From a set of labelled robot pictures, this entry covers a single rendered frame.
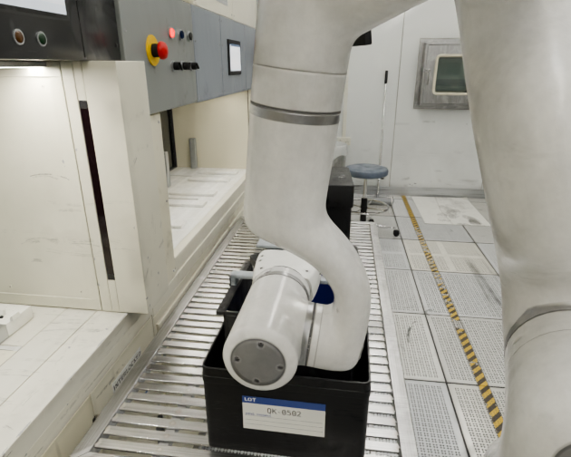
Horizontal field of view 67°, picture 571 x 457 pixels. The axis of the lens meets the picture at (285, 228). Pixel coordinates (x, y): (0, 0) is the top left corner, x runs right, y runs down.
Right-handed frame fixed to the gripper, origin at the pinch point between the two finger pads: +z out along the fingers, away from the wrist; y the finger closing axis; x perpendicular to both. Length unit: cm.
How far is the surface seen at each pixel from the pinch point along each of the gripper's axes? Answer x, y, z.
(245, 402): -22.0, -6.4, -14.1
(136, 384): -33.0, -33.7, -0.6
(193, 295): -33, -35, 38
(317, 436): -27.7, 5.7, -14.0
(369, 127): -33, 29, 420
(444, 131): -36, 109, 421
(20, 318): -20, -59, 1
